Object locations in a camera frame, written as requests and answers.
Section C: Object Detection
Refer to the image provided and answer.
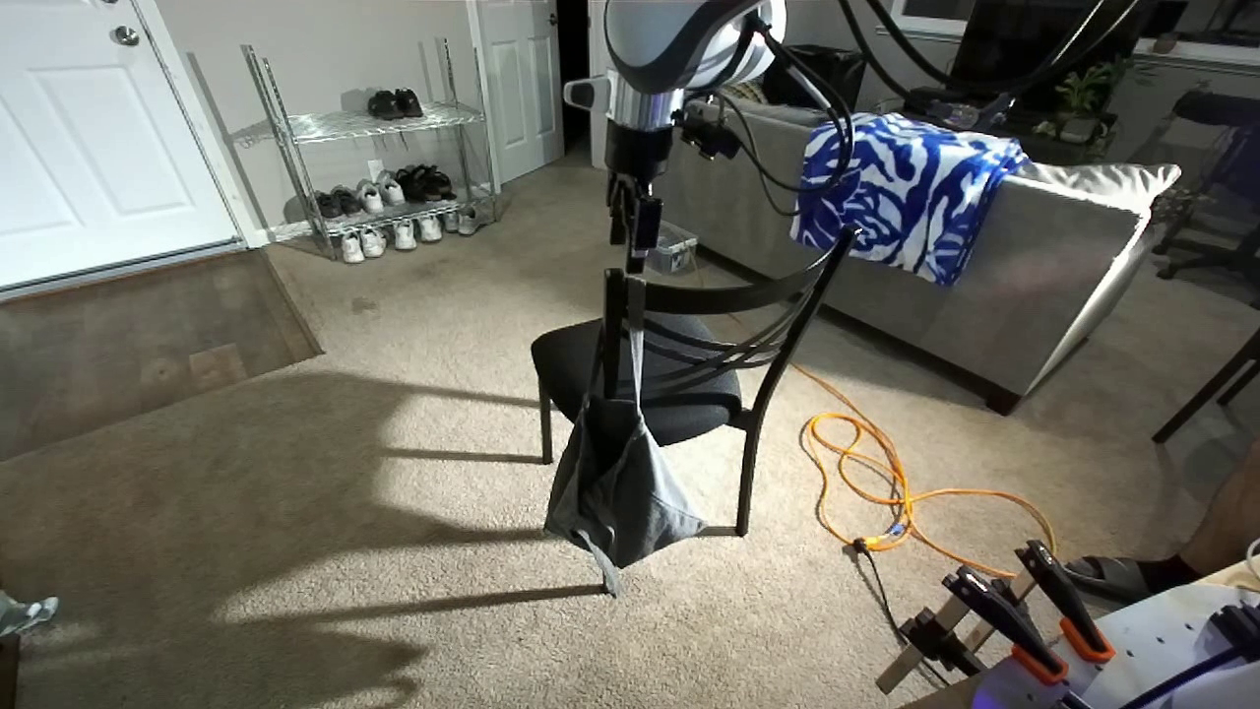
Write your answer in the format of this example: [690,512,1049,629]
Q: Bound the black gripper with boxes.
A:
[606,127,680,278]

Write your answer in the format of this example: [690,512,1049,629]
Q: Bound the grey cloth bag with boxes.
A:
[543,270,710,604]

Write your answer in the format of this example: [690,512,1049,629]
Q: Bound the black office chair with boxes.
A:
[1155,81,1260,287]

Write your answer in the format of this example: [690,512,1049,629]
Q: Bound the clear plastic box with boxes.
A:
[647,222,702,275]

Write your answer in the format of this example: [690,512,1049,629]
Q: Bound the white panel door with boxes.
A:
[467,0,568,189]

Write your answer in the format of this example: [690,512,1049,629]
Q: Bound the bulky black shoe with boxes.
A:
[391,161,458,204]

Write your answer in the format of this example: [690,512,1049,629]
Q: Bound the white high-top sneaker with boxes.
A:
[369,159,411,208]

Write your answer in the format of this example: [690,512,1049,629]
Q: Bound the black box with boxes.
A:
[771,38,873,119]

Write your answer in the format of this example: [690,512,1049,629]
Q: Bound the blue white patterned blanket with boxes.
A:
[786,110,1036,291]

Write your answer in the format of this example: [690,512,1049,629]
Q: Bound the dark grey shoe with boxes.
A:
[310,183,368,222]

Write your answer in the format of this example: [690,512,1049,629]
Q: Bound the grey sofa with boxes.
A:
[660,95,1187,415]

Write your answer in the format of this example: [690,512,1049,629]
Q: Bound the black monitor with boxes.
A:
[946,0,1187,88]

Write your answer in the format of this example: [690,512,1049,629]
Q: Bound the green potted plant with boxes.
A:
[1049,56,1134,148]

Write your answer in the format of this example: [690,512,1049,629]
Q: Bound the dark brown door mat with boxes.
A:
[0,248,328,466]

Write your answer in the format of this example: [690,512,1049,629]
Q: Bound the white entry door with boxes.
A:
[0,0,248,294]

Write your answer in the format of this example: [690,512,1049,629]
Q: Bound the grey shoe with black sock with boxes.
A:
[1059,551,1193,606]

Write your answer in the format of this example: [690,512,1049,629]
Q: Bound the black desk leg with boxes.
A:
[1149,325,1260,447]

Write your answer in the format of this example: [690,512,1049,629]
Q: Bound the bare person leg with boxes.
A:
[1177,438,1260,581]

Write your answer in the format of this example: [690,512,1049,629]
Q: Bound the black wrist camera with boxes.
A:
[676,90,740,165]

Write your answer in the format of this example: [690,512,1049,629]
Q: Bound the orange extension cable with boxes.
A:
[785,363,1063,581]

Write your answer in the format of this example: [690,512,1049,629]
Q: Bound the silver wire shoe rack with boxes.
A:
[180,36,508,266]

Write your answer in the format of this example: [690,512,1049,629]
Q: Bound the thin black cable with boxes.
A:
[841,534,928,655]

